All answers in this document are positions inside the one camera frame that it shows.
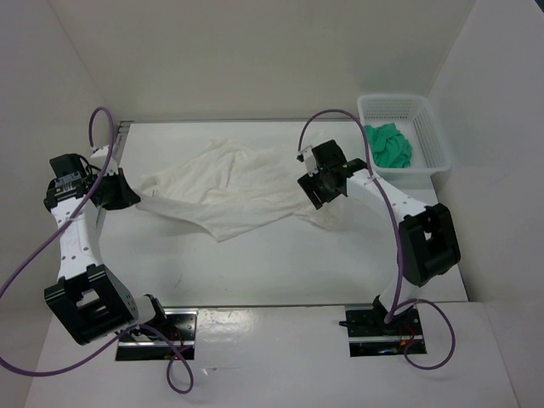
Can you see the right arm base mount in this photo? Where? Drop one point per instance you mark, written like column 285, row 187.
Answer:
column 369, row 335

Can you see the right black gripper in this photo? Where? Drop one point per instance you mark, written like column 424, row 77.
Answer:
column 308, row 184

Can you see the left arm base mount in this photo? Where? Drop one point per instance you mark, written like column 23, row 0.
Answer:
column 179, row 329

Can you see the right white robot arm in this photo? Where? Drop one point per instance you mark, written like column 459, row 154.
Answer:
column 425, row 236

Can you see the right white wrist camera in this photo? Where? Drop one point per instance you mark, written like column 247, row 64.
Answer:
column 307, row 157

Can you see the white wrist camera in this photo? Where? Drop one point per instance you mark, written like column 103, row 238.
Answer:
column 307, row 157
column 98, row 159

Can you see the white tank top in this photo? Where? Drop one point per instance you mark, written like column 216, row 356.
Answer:
column 231, row 188

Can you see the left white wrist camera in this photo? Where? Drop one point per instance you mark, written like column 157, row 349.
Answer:
column 98, row 159

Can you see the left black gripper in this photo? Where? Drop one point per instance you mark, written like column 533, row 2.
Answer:
column 126, row 196

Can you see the white plastic basket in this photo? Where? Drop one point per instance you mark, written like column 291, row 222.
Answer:
column 414, row 117

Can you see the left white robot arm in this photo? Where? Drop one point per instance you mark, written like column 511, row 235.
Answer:
column 87, row 298

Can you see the green tank top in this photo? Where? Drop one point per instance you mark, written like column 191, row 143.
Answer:
column 389, row 147

